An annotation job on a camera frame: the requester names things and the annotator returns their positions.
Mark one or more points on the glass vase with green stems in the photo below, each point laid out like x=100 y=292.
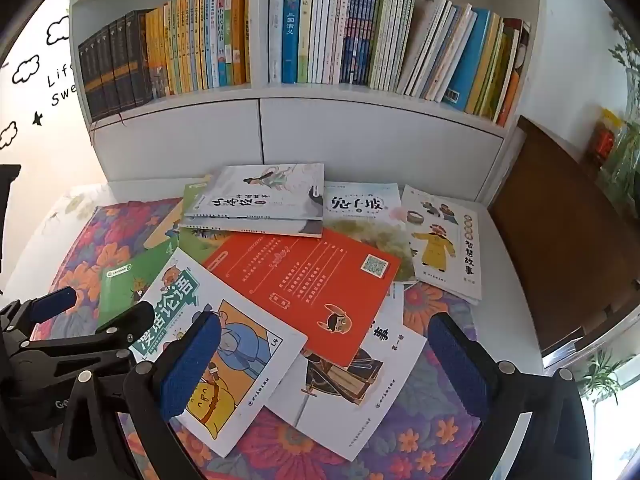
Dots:
x=627 y=55

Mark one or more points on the black bird wall decal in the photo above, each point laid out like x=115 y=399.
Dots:
x=36 y=119

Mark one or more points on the white book yellow robed figure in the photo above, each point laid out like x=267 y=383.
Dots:
x=440 y=245

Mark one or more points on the red orange book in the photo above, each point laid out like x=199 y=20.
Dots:
x=300 y=285

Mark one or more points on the row of blue and white books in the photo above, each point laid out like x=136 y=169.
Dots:
x=380 y=35

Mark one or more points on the medium black cloud wall decal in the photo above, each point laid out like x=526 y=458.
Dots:
x=26 y=70

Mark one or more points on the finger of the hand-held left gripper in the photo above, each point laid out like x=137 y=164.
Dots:
x=132 y=317
x=55 y=305

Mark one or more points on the green potted plant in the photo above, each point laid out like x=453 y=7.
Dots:
x=597 y=375

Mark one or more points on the black lettering wall decal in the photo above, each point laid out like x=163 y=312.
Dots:
x=62 y=82

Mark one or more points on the white book dark robed figure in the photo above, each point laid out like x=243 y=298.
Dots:
x=360 y=400

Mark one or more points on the brown wooden cabinet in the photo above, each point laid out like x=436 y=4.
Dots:
x=550 y=240

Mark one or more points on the white bookshelf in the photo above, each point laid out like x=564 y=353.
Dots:
x=350 y=130

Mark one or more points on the white book flying woman cover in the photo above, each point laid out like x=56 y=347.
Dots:
x=280 y=195

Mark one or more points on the yellow red box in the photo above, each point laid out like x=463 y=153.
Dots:
x=605 y=137

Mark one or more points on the pale blue book green meadow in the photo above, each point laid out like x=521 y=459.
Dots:
x=360 y=205

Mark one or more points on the small black cloud wall decal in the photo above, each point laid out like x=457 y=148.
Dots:
x=7 y=134

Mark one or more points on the floral blanket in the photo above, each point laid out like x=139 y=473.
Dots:
x=425 y=435

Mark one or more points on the white comic book teal title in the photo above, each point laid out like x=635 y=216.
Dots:
x=250 y=340

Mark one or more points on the thin grey white illustrated book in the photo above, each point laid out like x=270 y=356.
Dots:
x=280 y=227

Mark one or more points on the red bookmark ribbon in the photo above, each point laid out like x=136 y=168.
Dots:
x=120 y=119
x=93 y=132

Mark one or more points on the green book boy red robe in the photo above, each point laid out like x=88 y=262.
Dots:
x=125 y=285

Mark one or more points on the yellow illustrated book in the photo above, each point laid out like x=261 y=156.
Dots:
x=162 y=232

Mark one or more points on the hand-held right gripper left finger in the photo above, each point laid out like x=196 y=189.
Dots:
x=192 y=365

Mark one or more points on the large black cloud wall decal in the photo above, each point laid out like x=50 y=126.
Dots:
x=57 y=29

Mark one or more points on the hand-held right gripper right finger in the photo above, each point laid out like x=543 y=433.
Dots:
x=457 y=365

